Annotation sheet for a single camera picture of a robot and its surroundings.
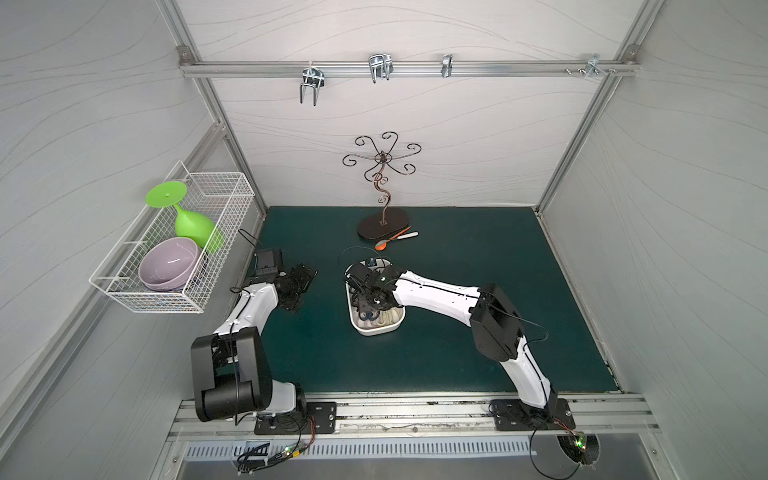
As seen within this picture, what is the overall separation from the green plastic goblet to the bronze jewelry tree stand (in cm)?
42

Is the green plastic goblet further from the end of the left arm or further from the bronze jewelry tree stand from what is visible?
the bronze jewelry tree stand

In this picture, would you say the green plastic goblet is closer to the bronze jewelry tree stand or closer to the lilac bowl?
the lilac bowl

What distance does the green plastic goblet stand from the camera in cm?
59

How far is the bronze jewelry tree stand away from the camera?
2.99 ft
